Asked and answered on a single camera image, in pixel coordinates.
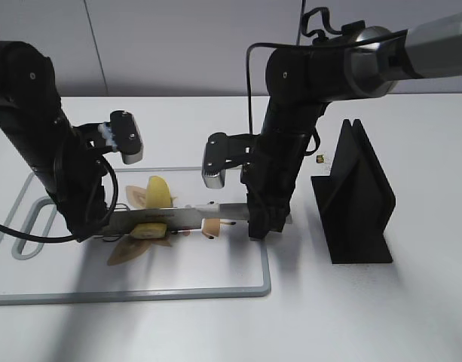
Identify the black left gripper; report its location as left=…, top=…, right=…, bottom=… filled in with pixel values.
left=49, top=127, right=112, bottom=242

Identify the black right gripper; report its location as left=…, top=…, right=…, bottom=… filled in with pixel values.
left=241, top=132, right=303, bottom=239

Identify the white-handled kitchen knife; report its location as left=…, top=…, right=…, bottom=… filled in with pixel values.
left=95, top=203, right=250, bottom=236

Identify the yellow banana piece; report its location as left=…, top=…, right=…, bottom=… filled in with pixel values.
left=145, top=176, right=173, bottom=209

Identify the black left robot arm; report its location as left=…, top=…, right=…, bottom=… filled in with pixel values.
left=0, top=41, right=116, bottom=244

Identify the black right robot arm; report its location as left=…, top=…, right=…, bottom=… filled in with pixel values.
left=242, top=8, right=462, bottom=239

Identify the white grey-rimmed deer cutting board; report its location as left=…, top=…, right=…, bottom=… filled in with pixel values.
left=0, top=167, right=271, bottom=305

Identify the black knife stand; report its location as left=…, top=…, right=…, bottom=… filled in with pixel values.
left=311, top=119, right=396, bottom=264

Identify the silver-black right wrist camera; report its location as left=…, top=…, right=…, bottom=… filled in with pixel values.
left=201, top=132, right=256, bottom=189

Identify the silver-black wrist camera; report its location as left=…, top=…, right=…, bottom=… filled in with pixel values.
left=201, top=132, right=256, bottom=189
left=97, top=110, right=143, bottom=164

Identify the silver-black left wrist camera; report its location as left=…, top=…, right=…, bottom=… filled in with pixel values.
left=97, top=110, right=143, bottom=164

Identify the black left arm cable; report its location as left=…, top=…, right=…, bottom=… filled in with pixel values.
left=0, top=131, right=118, bottom=244

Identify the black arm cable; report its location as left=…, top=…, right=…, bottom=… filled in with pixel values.
left=245, top=7, right=363, bottom=135
left=0, top=131, right=118, bottom=244

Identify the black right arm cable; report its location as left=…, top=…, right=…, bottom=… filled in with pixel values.
left=245, top=7, right=363, bottom=135

